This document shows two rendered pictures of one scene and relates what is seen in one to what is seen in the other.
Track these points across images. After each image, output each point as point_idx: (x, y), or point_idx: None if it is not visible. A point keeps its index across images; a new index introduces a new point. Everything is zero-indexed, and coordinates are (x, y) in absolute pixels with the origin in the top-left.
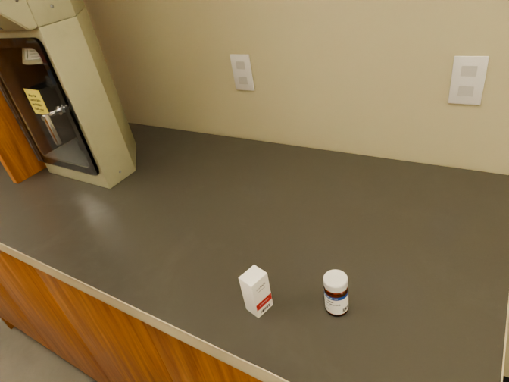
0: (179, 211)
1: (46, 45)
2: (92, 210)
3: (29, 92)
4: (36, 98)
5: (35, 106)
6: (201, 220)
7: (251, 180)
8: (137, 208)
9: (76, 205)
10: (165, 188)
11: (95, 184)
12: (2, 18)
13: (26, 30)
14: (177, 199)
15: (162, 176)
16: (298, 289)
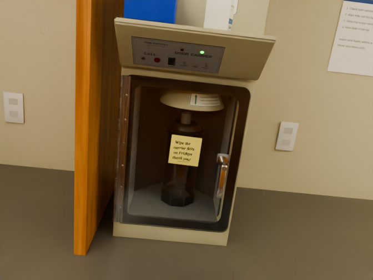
0: (327, 257)
1: (252, 96)
2: (245, 271)
3: (182, 139)
4: (189, 146)
5: (176, 155)
6: (358, 263)
7: (336, 223)
8: (287, 260)
9: (218, 269)
10: (280, 238)
11: (201, 243)
12: (255, 65)
13: (231, 79)
14: (308, 247)
15: (259, 228)
16: None
